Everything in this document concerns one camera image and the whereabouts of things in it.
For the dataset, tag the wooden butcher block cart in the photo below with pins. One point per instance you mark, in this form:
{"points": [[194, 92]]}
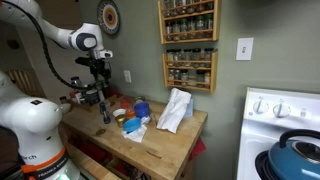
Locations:
{"points": [[160, 146]]}

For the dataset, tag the decorative round wall plate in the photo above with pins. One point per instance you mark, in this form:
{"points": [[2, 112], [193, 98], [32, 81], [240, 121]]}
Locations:
{"points": [[108, 16]]}

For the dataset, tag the white light switch plate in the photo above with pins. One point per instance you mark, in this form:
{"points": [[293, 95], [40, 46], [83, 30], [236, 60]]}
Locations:
{"points": [[244, 49]]}

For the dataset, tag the red cloth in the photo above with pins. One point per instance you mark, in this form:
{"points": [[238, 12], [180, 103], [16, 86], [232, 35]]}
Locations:
{"points": [[198, 148]]}

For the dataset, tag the wooden spice rack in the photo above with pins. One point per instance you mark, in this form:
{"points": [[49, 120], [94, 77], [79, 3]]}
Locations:
{"points": [[216, 20], [213, 76]]}

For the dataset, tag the black stove burner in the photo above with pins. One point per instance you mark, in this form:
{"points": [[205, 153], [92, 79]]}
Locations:
{"points": [[261, 165]]}

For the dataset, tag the wooden chair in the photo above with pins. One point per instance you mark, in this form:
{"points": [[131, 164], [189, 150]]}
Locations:
{"points": [[23, 81]]}

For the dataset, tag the blue plastic cup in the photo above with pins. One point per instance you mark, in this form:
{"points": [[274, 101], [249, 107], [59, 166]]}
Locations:
{"points": [[142, 110]]}

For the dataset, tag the white stove knob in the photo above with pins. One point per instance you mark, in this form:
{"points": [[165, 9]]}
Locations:
{"points": [[260, 106], [281, 109]]}

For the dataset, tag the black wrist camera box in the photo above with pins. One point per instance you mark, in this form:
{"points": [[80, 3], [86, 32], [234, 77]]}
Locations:
{"points": [[82, 61]]}

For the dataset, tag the white crumpled cloth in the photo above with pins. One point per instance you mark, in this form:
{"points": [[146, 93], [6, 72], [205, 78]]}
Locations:
{"points": [[173, 110]]}

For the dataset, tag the light blue box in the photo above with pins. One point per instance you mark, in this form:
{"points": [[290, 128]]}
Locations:
{"points": [[190, 108]]}

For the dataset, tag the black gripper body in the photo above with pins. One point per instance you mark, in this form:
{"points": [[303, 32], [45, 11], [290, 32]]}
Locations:
{"points": [[100, 68]]}

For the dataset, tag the glass spice jar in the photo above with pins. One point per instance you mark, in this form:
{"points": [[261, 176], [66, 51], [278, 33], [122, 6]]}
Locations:
{"points": [[173, 7], [184, 29], [209, 4], [207, 79], [208, 57], [196, 57], [170, 57], [200, 26], [178, 57], [168, 31], [181, 6], [200, 78], [171, 76], [177, 77], [184, 77], [166, 8], [176, 30], [190, 6], [199, 5], [187, 57], [191, 28], [208, 22]]}

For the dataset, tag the white crumpled napkin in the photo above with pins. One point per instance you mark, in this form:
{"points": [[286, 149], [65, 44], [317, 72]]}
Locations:
{"points": [[136, 136]]}

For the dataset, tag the black labelled can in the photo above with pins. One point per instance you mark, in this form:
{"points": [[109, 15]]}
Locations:
{"points": [[92, 97]]}

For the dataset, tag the white wall outlet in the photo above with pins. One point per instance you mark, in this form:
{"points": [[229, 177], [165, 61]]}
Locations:
{"points": [[127, 76]]}

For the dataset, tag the blue kettle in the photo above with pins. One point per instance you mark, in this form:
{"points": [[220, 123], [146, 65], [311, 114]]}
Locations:
{"points": [[290, 166]]}

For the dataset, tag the white kitchen stove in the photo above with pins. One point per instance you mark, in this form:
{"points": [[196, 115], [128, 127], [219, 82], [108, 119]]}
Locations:
{"points": [[260, 133]]}

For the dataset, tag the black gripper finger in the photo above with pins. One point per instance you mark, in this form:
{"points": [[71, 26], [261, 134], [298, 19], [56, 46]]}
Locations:
{"points": [[106, 86], [97, 87]]}

